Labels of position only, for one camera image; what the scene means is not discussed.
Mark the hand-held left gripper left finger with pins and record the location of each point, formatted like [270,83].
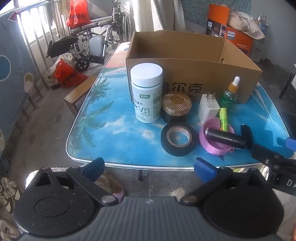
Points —
[94,166]

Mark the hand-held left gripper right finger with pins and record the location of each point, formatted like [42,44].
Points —
[204,169]

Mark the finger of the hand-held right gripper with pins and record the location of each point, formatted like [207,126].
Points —
[289,142]
[247,136]

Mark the black cylinder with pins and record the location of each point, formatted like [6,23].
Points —
[226,136]

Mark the pink tape roll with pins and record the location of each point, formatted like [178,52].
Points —
[204,143]

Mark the green battery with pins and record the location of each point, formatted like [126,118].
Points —
[223,118]

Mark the green dropper bottle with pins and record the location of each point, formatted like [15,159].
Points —
[229,97]

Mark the black electrical tape roll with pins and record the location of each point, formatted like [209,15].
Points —
[165,141]

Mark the white plug charger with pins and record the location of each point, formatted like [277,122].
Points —
[207,109]

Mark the black jar with gold lid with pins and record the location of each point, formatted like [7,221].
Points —
[177,102]

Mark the white pill bottle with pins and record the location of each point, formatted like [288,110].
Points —
[145,102]

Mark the brown cardboard box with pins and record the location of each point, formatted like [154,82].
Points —
[185,71]

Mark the brown pink slipper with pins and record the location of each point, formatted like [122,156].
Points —
[108,183]

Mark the white patterned sneaker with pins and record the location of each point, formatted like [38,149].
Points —
[5,228]
[7,190]

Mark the orange appliance carton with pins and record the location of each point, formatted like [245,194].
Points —
[240,40]

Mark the red plastic bag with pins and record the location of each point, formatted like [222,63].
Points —
[77,14]
[66,74]

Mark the white plastic bag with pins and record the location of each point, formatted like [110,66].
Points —
[49,74]

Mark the cream pillow bundle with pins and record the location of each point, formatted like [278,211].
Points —
[240,20]

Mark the blue-grey printed mattress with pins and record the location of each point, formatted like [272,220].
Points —
[13,69]

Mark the metal railing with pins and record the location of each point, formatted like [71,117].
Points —
[29,45]

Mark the grey wheelchair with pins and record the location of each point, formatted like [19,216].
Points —
[101,22]

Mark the black metal chair frame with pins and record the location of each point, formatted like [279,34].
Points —
[289,85]

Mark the blue floral wall cloth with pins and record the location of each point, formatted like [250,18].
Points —
[196,11]

